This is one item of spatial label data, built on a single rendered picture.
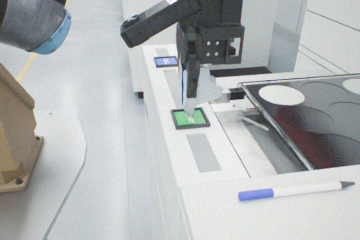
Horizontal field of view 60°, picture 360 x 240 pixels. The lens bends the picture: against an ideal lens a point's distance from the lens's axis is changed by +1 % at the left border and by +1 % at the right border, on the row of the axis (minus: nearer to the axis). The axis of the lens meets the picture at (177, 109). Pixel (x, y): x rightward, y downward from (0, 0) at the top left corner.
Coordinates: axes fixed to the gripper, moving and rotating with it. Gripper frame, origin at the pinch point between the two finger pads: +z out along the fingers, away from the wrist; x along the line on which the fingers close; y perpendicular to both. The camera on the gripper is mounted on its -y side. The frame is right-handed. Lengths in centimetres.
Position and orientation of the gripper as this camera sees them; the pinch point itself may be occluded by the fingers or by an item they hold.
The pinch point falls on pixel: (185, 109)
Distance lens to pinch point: 50.2
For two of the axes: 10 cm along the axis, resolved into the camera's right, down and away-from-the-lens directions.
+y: 9.8, -0.9, 1.5
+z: 0.0, 8.7, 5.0
